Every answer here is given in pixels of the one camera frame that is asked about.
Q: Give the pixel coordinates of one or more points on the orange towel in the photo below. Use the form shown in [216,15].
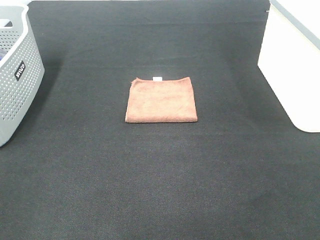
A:
[167,101]

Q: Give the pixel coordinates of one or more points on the black table mat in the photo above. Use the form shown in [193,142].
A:
[75,170]

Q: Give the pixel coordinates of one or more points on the white storage box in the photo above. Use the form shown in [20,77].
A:
[289,59]

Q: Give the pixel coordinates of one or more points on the grey perforated laundry basket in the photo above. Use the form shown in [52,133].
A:
[21,68]

